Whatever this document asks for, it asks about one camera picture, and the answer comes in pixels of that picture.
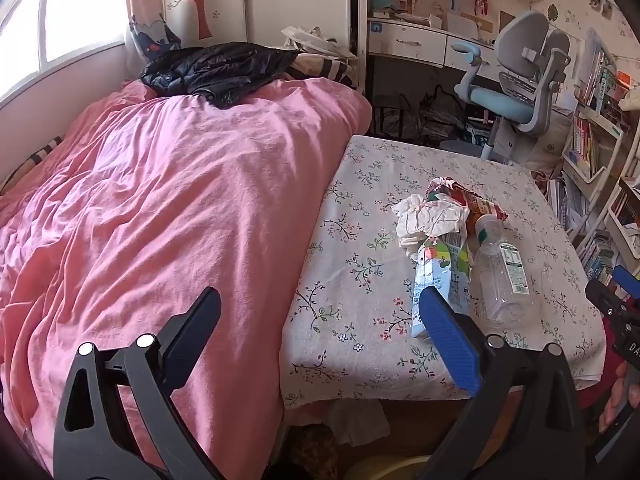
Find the striped pillow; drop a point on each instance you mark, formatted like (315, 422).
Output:
(42, 152)

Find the black puffer jacket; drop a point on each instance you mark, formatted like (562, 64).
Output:
(215, 67)

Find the window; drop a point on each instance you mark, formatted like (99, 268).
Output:
(50, 10)

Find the white bookshelf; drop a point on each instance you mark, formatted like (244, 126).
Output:
(597, 180)

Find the row of tall books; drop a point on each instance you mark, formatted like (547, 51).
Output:
(600, 80)

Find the grey blue office chair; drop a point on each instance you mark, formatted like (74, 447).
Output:
(525, 75)

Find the stack of books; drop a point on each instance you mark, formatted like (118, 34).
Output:
(597, 260)

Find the white desk with drawers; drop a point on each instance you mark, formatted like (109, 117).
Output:
(410, 42)

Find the white cloth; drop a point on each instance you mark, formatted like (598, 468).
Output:
(357, 422)

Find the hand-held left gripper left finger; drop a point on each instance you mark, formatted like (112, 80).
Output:
(192, 330)

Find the clear plastic bottle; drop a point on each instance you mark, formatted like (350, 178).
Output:
(500, 270)

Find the row of colourful books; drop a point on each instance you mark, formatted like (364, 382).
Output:
(585, 142)

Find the cartoon wall picture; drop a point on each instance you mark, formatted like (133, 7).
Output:
(481, 2)

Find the person's right hand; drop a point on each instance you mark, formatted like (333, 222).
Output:
(614, 400)

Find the teal container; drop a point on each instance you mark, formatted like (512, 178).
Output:
(382, 0)

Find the floral tablecloth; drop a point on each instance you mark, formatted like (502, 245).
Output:
(360, 260)

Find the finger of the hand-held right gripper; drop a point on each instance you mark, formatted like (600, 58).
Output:
(626, 276)
(607, 300)

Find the black plastic bags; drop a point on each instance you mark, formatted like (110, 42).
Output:
(435, 115)

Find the striped cloth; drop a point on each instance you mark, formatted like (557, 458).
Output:
(325, 67)

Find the white tissue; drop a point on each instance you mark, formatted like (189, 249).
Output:
(430, 217)

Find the colourful patterned slipper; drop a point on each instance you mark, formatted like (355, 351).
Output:
(312, 452)

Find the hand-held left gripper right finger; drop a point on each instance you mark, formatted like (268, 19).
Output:
(450, 340)

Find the white paper folders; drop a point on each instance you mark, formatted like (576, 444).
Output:
(565, 202)

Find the red snack wrapper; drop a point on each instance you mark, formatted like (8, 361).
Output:
(477, 201)

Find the animal print curtain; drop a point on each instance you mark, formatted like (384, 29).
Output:
(150, 35)

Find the pink blanket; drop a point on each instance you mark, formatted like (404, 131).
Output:
(150, 210)

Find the juice carton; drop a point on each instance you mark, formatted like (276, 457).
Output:
(440, 270)

